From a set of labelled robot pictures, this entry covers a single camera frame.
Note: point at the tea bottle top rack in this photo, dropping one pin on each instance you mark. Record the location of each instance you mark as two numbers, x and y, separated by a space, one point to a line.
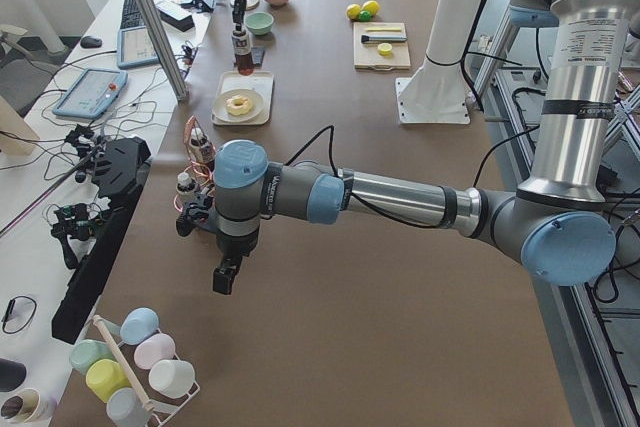
242 52

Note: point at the cream tray with bear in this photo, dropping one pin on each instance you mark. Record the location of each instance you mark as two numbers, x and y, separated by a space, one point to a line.
261 82

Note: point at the tea bottle lower right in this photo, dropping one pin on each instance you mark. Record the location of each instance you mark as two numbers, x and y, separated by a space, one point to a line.
187 187

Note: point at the tea bottle lower left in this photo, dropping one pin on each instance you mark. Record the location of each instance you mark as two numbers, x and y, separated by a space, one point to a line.
202 148

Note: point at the mint green bowl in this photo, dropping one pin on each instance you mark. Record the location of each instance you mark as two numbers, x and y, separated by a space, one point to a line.
259 23

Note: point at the grey folded cloth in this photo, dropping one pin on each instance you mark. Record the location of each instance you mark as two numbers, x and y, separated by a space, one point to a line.
257 55

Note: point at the blue cup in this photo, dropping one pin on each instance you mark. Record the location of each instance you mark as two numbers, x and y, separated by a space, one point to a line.
140 324

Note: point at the pink cup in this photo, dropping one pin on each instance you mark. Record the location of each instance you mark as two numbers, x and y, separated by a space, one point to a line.
158 347

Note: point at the glazed donut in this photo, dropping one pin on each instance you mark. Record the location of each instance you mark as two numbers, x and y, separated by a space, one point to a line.
239 105

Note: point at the white round plate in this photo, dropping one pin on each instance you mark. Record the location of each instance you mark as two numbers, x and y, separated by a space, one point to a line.
219 110

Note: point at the black keyboard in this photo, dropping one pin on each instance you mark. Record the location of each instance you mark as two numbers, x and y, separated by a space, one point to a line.
131 16

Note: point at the white cup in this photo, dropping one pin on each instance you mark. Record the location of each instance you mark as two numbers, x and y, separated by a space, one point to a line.
172 378

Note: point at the blue teach pendant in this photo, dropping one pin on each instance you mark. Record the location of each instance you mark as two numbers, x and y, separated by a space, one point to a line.
93 92
134 48

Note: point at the lower yellow lemon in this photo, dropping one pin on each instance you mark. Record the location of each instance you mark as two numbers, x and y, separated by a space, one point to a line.
353 11

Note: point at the yellow lemon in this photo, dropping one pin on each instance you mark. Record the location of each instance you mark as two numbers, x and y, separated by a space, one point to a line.
353 11
372 7

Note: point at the white cup rack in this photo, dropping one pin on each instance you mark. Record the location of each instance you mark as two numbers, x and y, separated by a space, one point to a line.
163 409

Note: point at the green lime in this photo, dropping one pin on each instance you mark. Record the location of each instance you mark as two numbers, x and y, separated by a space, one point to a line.
364 16

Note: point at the steel muddler black tip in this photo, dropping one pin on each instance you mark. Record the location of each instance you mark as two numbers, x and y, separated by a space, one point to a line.
371 39

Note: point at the yellow plastic knife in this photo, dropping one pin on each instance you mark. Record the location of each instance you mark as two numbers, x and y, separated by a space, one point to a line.
383 29

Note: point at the upper yellow lemon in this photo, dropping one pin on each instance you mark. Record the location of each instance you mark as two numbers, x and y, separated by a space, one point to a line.
372 7

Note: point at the wooden cutting board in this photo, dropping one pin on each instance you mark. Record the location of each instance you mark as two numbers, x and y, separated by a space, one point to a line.
366 55

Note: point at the yellow cup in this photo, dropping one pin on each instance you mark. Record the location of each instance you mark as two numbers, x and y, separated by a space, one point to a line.
104 378

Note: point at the half lemon slice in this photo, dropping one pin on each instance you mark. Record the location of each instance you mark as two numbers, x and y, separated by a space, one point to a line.
385 49

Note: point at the black computer mouse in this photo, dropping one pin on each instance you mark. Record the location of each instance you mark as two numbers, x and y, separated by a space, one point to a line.
90 42

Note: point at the green cup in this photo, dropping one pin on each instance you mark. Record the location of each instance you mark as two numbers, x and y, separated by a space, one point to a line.
86 353

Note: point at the grey cup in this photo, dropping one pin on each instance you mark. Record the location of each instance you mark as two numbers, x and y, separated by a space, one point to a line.
125 409

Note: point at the aluminium frame post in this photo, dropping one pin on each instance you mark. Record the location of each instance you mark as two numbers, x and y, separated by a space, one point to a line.
163 48

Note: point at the copper wire bottle rack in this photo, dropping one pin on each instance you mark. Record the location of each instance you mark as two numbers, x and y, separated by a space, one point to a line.
198 171

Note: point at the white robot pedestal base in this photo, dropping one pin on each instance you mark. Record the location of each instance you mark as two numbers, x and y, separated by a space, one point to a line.
437 91

